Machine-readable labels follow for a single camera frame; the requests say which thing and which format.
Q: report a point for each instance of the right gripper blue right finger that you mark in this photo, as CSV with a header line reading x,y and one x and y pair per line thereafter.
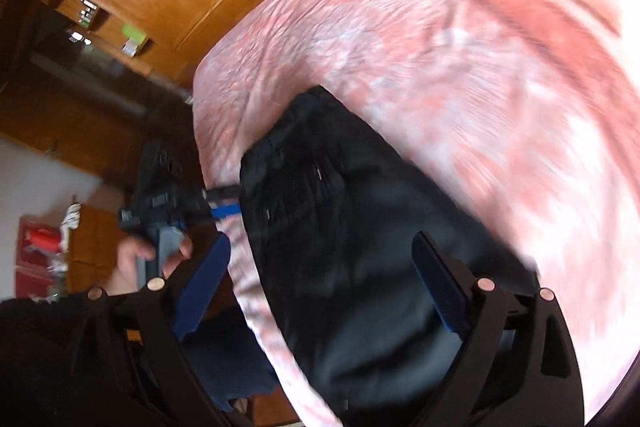
x,y
450,299

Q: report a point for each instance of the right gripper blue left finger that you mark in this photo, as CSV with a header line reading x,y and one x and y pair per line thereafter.
x,y
203,276

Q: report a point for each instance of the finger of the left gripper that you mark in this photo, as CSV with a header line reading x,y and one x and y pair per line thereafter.
x,y
222,193

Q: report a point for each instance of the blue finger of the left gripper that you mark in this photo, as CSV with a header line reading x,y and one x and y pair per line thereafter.
x,y
225,211

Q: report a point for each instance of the black quilted pants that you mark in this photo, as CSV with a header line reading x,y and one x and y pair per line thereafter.
x,y
330,211

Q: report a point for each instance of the person's left hand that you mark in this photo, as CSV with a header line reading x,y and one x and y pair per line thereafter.
x,y
123,279

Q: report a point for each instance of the pink patterned bed blanket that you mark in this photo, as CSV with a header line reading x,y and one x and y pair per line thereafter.
x,y
526,112

